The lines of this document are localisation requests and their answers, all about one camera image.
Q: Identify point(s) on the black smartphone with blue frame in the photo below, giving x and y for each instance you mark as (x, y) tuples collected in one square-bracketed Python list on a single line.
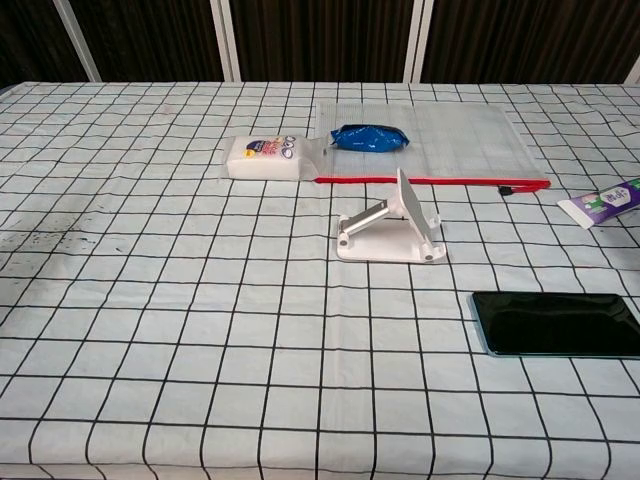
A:
[(555, 325)]

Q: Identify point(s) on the white folding phone stand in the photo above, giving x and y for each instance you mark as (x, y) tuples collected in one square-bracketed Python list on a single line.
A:
[(385, 245)]

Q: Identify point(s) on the white tissue pack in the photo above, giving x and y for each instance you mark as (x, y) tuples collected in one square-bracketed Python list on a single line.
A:
[(265, 157)]

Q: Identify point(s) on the blue snack packet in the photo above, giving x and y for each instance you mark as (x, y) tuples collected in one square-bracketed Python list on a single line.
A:
[(367, 137)]

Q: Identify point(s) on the white black checkered tablecloth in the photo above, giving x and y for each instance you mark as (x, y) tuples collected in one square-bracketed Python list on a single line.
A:
[(200, 325)]

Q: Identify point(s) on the clear zip pouch red zipper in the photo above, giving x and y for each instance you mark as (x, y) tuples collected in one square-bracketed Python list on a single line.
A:
[(450, 145)]

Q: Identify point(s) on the purple white toothpaste tube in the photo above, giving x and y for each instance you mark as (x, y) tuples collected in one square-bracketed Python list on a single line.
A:
[(600, 202)]

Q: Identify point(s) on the white partition frame post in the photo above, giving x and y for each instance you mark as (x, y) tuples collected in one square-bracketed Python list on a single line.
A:
[(634, 70), (417, 40), (80, 45), (227, 40)]

